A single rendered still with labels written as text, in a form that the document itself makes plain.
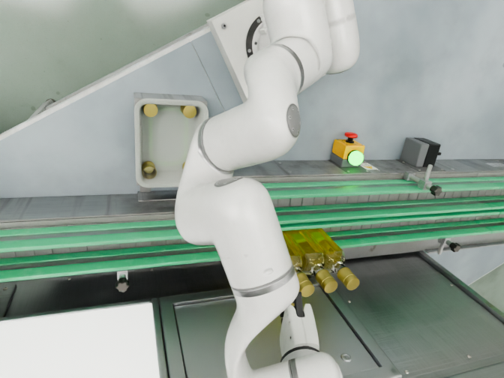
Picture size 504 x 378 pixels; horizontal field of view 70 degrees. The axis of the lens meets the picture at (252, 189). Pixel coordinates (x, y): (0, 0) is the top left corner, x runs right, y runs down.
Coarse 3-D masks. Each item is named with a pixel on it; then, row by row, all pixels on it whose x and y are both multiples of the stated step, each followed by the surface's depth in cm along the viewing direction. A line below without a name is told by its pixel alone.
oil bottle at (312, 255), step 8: (288, 232) 95; (296, 232) 96; (304, 232) 96; (296, 240) 92; (304, 240) 93; (312, 240) 93; (296, 248) 90; (304, 248) 89; (312, 248) 89; (304, 256) 86; (312, 256) 86; (320, 256) 87; (304, 264) 87; (312, 264) 86; (304, 272) 87
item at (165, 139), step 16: (160, 112) 92; (176, 112) 93; (144, 128) 92; (160, 128) 93; (176, 128) 95; (192, 128) 96; (144, 144) 94; (160, 144) 95; (176, 144) 96; (144, 160) 95; (160, 160) 97; (176, 160) 98; (160, 176) 95; (176, 176) 96
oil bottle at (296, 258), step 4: (284, 236) 94; (288, 240) 92; (288, 244) 90; (292, 244) 90; (288, 248) 88; (292, 248) 89; (292, 252) 87; (296, 252) 87; (292, 256) 85; (296, 256) 86; (300, 256) 86; (292, 260) 84; (296, 260) 85; (300, 260) 85; (296, 264) 84; (300, 264) 85; (300, 268) 85
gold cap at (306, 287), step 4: (300, 272) 82; (300, 276) 81; (304, 276) 81; (300, 280) 80; (304, 280) 79; (308, 280) 80; (300, 284) 79; (304, 284) 78; (308, 284) 78; (312, 284) 79; (300, 288) 78; (304, 288) 78; (308, 288) 78; (312, 288) 79; (304, 292) 79; (308, 292) 79; (312, 292) 79; (304, 296) 79
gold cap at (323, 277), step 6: (324, 270) 83; (318, 276) 83; (324, 276) 82; (330, 276) 81; (318, 282) 83; (324, 282) 80; (330, 282) 80; (336, 282) 80; (324, 288) 80; (330, 288) 80; (336, 288) 81
